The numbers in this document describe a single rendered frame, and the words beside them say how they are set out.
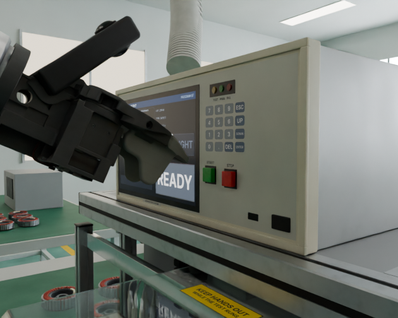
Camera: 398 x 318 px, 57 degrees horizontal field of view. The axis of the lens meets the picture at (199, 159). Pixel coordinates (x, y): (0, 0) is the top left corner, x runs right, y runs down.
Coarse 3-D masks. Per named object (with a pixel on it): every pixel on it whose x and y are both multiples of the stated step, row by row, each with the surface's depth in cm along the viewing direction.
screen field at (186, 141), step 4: (176, 136) 52; (180, 136) 52; (184, 136) 51; (188, 136) 50; (192, 136) 49; (180, 140) 52; (184, 140) 51; (188, 140) 50; (192, 140) 49; (184, 144) 51; (188, 144) 50; (192, 144) 49; (184, 148) 51; (188, 148) 50; (192, 148) 49; (188, 152) 50; (192, 152) 49
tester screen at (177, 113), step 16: (176, 96) 52; (192, 96) 49; (144, 112) 60; (160, 112) 56; (176, 112) 52; (192, 112) 49; (176, 128) 52; (192, 128) 49; (192, 160) 49; (144, 192) 61
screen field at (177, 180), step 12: (168, 168) 54; (180, 168) 52; (192, 168) 49; (168, 180) 54; (180, 180) 52; (192, 180) 49; (156, 192) 57; (168, 192) 55; (180, 192) 52; (192, 192) 50
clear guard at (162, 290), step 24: (96, 288) 40; (120, 288) 40; (144, 288) 40; (168, 288) 40; (216, 288) 40; (24, 312) 34; (48, 312) 34; (72, 312) 34; (96, 312) 34; (120, 312) 34; (144, 312) 34; (168, 312) 34; (192, 312) 34; (216, 312) 34; (264, 312) 34; (288, 312) 34
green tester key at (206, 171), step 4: (204, 168) 46; (208, 168) 46; (212, 168) 45; (204, 172) 46; (208, 172) 46; (212, 172) 45; (204, 176) 46; (208, 176) 46; (212, 176) 45; (204, 180) 46; (208, 180) 46; (212, 180) 45
